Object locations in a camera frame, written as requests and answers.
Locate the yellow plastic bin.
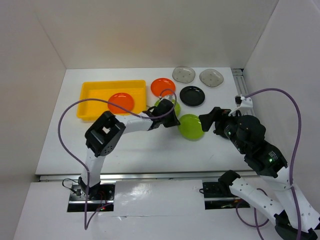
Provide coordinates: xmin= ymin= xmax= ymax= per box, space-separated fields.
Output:
xmin=76 ymin=80 xmax=147 ymax=122

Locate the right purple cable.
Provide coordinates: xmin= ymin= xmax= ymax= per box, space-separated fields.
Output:
xmin=234 ymin=87 xmax=305 ymax=240

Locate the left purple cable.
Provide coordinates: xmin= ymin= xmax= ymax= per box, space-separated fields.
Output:
xmin=57 ymin=87 xmax=178 ymax=231

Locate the orange plate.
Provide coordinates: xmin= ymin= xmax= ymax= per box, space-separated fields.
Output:
xmin=107 ymin=92 xmax=135 ymax=115
xmin=150 ymin=78 xmax=176 ymax=97

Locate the green plate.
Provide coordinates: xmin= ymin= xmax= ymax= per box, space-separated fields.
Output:
xmin=154 ymin=98 xmax=181 ymax=117
xmin=177 ymin=114 xmax=205 ymax=141

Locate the orange plate front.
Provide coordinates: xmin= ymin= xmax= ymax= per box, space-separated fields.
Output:
xmin=107 ymin=92 xmax=135 ymax=115

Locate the right side aluminium rail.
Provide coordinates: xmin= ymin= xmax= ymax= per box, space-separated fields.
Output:
xmin=231 ymin=68 xmax=255 ymax=116

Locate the clear grey plate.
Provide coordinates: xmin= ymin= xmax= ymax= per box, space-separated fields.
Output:
xmin=172 ymin=66 xmax=196 ymax=84
xmin=199 ymin=68 xmax=224 ymax=88

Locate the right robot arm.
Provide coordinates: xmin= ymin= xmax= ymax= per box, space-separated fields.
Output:
xmin=199 ymin=107 xmax=320 ymax=240

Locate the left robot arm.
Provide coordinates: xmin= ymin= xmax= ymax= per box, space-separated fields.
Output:
xmin=78 ymin=99 xmax=180 ymax=200

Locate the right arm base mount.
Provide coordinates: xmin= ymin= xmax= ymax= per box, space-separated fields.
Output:
xmin=199 ymin=182 xmax=250 ymax=210

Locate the front aluminium rail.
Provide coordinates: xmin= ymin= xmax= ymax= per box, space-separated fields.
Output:
xmin=38 ymin=169 xmax=266 ymax=182

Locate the purple cable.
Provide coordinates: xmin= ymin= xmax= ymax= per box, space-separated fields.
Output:
xmin=57 ymin=87 xmax=178 ymax=231
xmin=234 ymin=87 xmax=305 ymax=240

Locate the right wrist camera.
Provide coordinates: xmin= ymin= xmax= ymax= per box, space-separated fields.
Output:
xmin=235 ymin=95 xmax=253 ymax=115

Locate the aluminium rail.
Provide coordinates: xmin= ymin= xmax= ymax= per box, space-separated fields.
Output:
xmin=231 ymin=68 xmax=255 ymax=116
xmin=38 ymin=169 xmax=266 ymax=182

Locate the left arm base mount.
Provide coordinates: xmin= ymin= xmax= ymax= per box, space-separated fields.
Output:
xmin=61 ymin=178 xmax=116 ymax=213

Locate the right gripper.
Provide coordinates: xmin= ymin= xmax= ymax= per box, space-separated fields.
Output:
xmin=197 ymin=105 xmax=246 ymax=153

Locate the black plate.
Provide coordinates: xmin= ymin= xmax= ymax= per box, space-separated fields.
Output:
xmin=179 ymin=86 xmax=206 ymax=107

